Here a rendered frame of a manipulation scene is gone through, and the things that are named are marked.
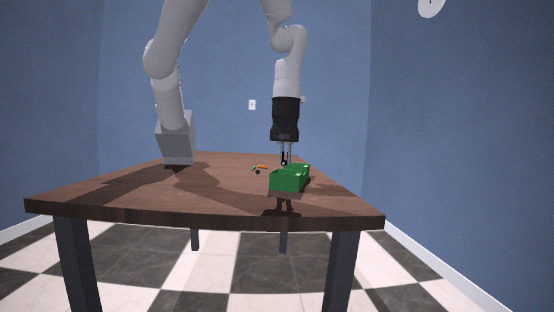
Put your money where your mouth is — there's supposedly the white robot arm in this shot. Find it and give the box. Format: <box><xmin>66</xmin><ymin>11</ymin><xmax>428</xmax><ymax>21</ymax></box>
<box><xmin>142</xmin><ymin>0</ymin><xmax>308</xmax><ymax>130</ymax></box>

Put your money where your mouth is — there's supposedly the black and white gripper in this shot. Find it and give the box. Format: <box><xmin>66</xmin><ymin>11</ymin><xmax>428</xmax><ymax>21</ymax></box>
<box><xmin>270</xmin><ymin>78</ymin><xmax>306</xmax><ymax>165</ymax></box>

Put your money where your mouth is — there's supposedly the green open-top bin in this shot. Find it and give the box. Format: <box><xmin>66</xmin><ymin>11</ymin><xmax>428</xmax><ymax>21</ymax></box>
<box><xmin>269</xmin><ymin>162</ymin><xmax>310</xmax><ymax>193</ymax></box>

